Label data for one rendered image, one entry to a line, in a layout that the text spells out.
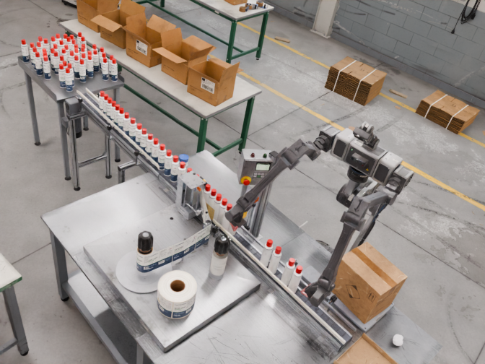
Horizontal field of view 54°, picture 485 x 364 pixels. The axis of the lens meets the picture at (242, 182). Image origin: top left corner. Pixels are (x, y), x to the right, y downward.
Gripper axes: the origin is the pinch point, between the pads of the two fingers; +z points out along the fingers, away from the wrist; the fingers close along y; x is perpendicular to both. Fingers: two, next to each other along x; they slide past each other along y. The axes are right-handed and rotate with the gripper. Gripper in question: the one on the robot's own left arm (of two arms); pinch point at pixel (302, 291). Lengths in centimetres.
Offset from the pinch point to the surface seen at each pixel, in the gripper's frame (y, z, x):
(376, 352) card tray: -10.9, -22.9, 42.8
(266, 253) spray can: 2.6, 13.7, -25.7
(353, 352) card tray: -0.5, -17.8, 36.7
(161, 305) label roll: 68, 24, -29
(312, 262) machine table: -30.2, 18.1, -4.2
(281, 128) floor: -228, 207, -95
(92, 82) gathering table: -17, 174, -193
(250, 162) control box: -2, -2, -78
